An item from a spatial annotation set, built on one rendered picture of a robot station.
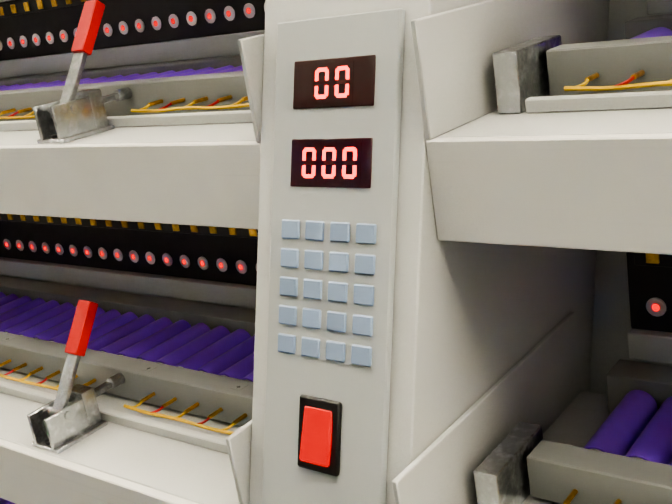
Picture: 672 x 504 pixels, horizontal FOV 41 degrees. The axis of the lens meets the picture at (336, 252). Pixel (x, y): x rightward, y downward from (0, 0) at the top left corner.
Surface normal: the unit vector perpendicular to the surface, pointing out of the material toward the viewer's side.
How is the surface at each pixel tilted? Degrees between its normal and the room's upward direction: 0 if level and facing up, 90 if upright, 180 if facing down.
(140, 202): 108
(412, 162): 90
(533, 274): 90
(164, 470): 18
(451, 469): 90
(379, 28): 90
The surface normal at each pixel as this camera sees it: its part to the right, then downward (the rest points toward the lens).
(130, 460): -0.15, -0.94
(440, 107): 0.79, 0.06
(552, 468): -0.59, 0.32
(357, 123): -0.61, 0.02
